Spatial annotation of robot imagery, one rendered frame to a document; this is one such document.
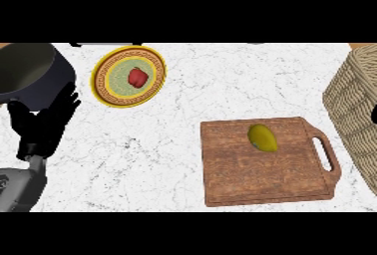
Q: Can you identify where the red bell pepper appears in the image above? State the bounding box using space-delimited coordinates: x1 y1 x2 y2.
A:
127 67 150 90

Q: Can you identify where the beige wicker basket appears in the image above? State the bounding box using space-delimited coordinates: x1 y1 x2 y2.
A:
320 43 377 197

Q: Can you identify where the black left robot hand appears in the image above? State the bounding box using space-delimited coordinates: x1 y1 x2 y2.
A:
5 81 82 162

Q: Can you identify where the dark grey pot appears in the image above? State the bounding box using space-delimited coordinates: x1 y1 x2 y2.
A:
0 42 78 112

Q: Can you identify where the yellow patterned plate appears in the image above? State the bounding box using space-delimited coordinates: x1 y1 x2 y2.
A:
90 45 168 109

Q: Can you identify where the brown wooden cutting board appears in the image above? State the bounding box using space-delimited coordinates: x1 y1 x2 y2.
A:
198 116 342 208

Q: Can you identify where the yellow lemon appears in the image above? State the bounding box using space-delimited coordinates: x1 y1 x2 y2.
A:
245 123 279 153

